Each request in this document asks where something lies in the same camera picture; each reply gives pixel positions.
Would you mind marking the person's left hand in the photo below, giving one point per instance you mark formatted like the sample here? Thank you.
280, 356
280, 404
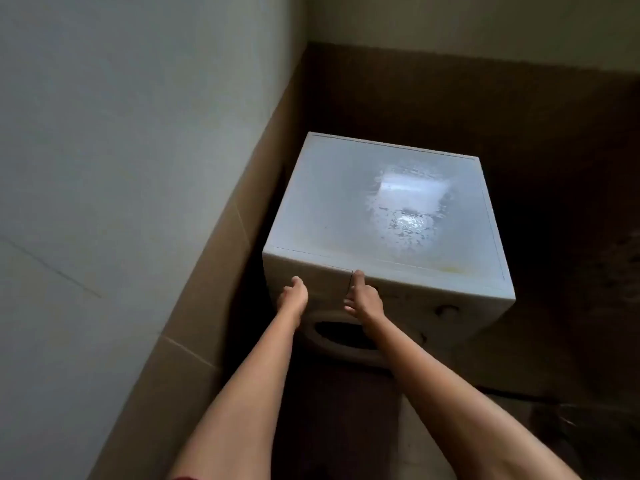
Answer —
292, 300

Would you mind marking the person's right hand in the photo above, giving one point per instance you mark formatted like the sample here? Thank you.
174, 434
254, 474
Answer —
365, 302

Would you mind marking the white washing machine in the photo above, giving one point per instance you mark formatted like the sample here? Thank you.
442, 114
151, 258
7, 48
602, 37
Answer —
350, 204

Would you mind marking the person's right forearm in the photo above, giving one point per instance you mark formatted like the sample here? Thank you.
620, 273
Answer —
450, 404

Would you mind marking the person's left forearm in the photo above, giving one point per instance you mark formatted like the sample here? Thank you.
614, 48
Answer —
245, 404

